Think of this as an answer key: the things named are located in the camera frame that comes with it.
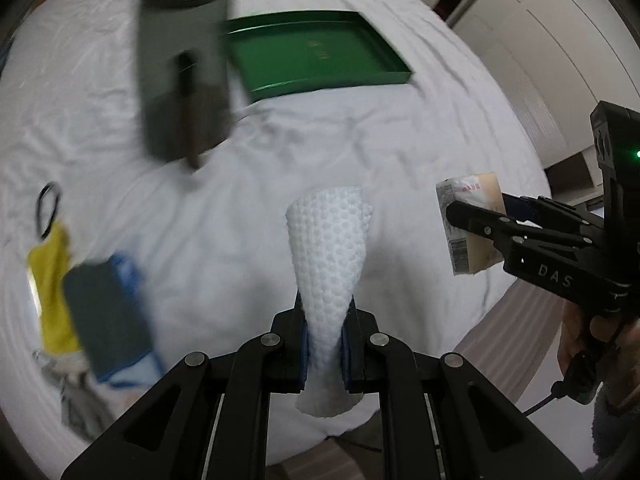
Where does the grey jar with brown lid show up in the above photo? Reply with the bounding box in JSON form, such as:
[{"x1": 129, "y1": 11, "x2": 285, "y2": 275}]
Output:
[{"x1": 136, "y1": 0, "x2": 230, "y2": 170}]

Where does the white bed sheet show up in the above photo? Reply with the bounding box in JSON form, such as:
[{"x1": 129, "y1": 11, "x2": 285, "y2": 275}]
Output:
[{"x1": 1, "y1": 0, "x2": 549, "y2": 479}]

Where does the yellow cloth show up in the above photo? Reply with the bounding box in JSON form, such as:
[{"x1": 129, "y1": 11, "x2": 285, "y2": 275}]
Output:
[{"x1": 27, "y1": 221, "x2": 81, "y2": 356}]

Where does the person right hand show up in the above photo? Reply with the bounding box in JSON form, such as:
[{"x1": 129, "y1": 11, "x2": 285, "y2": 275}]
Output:
[{"x1": 555, "y1": 299, "x2": 640, "y2": 421}]

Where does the grey face mask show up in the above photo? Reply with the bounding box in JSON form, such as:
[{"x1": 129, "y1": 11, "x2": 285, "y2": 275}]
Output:
[{"x1": 32, "y1": 349, "x2": 115, "y2": 442}]

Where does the dark teal blue fleece towel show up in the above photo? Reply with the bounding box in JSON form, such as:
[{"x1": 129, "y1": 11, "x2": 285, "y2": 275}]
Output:
[{"x1": 62, "y1": 252, "x2": 165, "y2": 389}]

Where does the green rectangular tray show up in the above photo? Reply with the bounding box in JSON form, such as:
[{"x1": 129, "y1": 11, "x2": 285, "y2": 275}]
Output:
[{"x1": 226, "y1": 10, "x2": 412, "y2": 102}]

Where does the black cable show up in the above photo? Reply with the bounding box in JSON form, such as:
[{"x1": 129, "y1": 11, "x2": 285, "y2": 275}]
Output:
[{"x1": 522, "y1": 381, "x2": 566, "y2": 417}]

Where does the black hair band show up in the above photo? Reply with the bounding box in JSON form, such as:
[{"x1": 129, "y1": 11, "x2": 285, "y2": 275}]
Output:
[{"x1": 35, "y1": 181, "x2": 62, "y2": 240}]

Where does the white textured towel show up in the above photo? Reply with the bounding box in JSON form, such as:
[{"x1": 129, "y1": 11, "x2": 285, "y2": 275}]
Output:
[{"x1": 285, "y1": 186, "x2": 373, "y2": 418}]

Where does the beige white tissue pack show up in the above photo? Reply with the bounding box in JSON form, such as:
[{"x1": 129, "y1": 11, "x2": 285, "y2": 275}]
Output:
[{"x1": 435, "y1": 171, "x2": 507, "y2": 276}]

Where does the white wardrobe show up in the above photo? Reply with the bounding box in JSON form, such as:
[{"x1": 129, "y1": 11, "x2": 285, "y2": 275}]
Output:
[{"x1": 447, "y1": 0, "x2": 639, "y2": 205}]

